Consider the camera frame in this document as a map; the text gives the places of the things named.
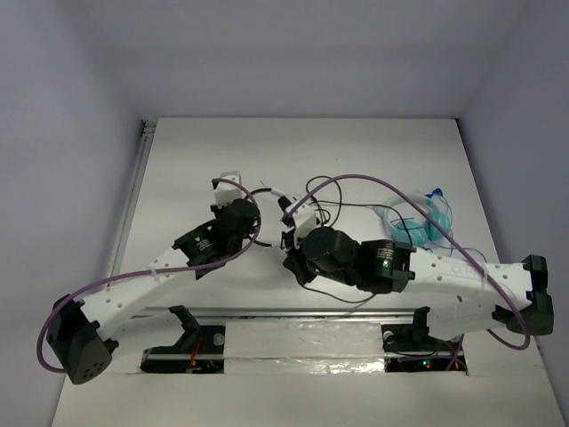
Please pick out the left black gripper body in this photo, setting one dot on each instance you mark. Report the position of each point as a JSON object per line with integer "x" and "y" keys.
{"x": 220, "y": 209}

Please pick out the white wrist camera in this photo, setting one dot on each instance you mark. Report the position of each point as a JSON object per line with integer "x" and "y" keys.
{"x": 299, "y": 222}
{"x": 226, "y": 188}

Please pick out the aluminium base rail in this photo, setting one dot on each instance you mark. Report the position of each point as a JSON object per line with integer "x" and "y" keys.
{"x": 158, "y": 353}

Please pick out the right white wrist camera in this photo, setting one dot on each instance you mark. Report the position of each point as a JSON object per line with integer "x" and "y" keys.
{"x": 299, "y": 222}

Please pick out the aluminium side rail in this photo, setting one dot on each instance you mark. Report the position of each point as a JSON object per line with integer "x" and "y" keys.
{"x": 148, "y": 130}

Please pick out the white black headphones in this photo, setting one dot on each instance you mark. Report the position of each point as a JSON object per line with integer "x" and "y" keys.
{"x": 271, "y": 228}

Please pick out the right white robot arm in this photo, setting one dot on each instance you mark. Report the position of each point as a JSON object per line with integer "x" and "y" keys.
{"x": 513, "y": 295}

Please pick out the teal cat-ear headphones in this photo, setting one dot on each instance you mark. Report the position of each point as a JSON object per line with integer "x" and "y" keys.
{"x": 417, "y": 232}

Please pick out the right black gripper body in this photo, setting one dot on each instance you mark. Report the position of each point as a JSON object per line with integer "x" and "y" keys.
{"x": 304, "y": 268}

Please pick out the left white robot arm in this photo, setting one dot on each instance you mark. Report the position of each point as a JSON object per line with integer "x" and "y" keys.
{"x": 83, "y": 328}

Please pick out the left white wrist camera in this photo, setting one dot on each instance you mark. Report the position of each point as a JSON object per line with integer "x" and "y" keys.
{"x": 226, "y": 188}

